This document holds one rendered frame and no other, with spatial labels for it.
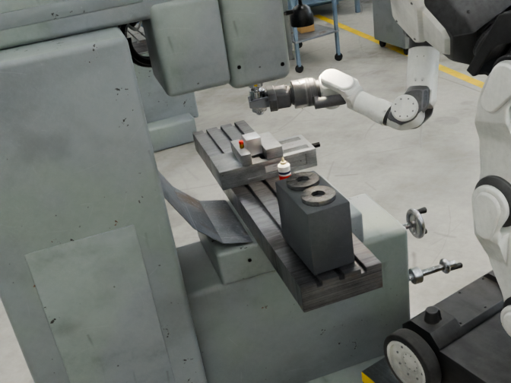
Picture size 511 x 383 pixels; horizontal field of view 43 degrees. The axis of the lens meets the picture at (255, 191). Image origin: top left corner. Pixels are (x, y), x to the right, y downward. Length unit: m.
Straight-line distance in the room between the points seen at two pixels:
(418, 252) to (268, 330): 1.38
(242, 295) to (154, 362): 0.34
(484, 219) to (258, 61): 0.76
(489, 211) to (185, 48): 0.92
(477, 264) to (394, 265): 1.09
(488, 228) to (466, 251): 1.64
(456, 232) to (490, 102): 1.97
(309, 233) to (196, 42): 0.60
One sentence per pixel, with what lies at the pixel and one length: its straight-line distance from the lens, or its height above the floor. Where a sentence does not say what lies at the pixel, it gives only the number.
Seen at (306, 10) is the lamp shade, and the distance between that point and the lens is 2.04.
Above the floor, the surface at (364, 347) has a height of 0.27.
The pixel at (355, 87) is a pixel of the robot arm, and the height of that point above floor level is 1.25.
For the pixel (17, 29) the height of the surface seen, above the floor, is 1.60.
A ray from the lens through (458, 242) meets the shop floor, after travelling 3.50.
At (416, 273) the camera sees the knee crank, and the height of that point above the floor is 0.52.
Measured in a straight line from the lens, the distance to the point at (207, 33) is 1.81.
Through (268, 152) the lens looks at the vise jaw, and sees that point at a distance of 2.19.
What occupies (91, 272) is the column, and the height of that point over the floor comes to 0.94.
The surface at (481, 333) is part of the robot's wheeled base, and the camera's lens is 2.06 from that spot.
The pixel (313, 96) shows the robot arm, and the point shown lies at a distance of 1.99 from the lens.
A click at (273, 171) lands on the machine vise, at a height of 0.94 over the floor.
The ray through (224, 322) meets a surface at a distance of 2.16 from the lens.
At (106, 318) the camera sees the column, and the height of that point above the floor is 0.77.
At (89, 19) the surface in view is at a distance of 1.76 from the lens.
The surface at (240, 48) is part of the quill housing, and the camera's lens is 1.86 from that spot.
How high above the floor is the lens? 1.90
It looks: 27 degrees down
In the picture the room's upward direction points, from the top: 9 degrees counter-clockwise
